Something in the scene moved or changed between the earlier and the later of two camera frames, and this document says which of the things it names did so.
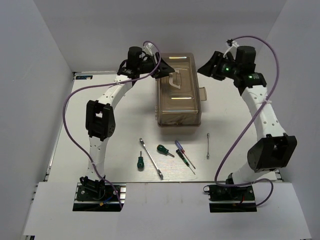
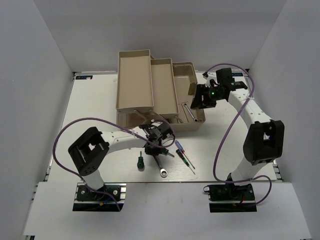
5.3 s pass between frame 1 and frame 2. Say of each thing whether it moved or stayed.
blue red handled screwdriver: stayed
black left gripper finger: moved
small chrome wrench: moved
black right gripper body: moved
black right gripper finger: moved
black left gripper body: moved
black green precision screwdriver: stayed
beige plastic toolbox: moved
